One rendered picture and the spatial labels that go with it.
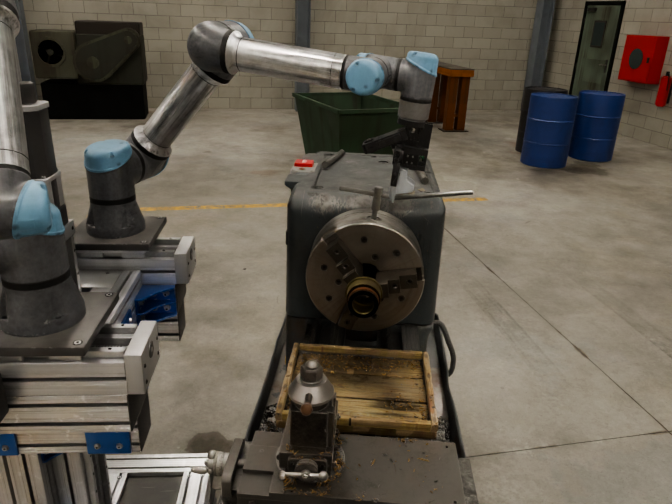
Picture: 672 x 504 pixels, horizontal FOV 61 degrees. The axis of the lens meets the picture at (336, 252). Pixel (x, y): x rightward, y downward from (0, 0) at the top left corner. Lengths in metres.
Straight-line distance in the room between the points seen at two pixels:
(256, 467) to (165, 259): 0.70
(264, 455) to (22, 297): 0.52
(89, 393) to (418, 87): 0.96
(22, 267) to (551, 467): 2.20
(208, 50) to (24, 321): 0.68
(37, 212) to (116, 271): 0.80
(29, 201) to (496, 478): 2.15
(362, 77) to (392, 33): 10.65
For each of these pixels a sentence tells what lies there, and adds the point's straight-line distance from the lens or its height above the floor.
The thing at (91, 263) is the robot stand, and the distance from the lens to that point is 1.67.
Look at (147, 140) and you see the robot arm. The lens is 1.66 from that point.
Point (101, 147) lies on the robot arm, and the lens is 1.61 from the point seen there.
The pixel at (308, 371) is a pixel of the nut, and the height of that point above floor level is 1.17.
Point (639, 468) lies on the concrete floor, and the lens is 2.90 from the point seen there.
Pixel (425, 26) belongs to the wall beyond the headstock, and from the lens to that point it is 12.12.
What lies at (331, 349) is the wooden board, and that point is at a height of 0.90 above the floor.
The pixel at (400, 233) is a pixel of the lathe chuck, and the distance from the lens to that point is 1.48.
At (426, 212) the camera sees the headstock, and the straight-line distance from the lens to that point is 1.63.
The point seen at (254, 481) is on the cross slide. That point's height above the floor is 0.96.
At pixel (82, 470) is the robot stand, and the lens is 1.72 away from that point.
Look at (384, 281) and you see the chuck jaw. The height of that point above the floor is 1.11.
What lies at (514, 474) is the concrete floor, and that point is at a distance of 2.65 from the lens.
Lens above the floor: 1.72
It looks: 22 degrees down
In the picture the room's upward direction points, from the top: 2 degrees clockwise
